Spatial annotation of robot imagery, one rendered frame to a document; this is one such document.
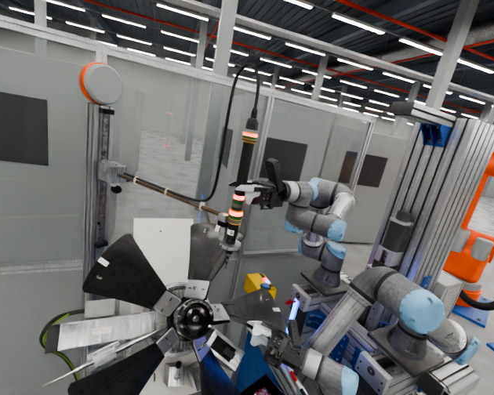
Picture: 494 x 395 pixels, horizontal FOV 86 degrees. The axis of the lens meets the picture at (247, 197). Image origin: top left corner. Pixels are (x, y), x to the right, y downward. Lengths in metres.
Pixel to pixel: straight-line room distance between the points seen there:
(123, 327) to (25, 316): 0.86
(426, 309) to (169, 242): 0.95
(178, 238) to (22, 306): 0.89
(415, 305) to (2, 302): 1.75
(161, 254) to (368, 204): 4.61
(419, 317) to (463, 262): 3.72
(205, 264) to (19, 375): 1.37
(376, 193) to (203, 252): 4.66
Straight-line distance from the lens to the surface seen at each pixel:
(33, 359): 2.03
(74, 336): 1.07
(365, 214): 5.44
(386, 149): 5.31
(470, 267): 4.62
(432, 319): 0.96
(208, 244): 1.04
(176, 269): 1.21
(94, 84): 1.25
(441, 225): 1.52
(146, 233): 1.22
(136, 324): 1.07
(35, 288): 1.74
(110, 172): 1.20
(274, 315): 1.10
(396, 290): 0.94
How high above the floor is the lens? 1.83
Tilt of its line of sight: 15 degrees down
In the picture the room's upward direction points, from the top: 11 degrees clockwise
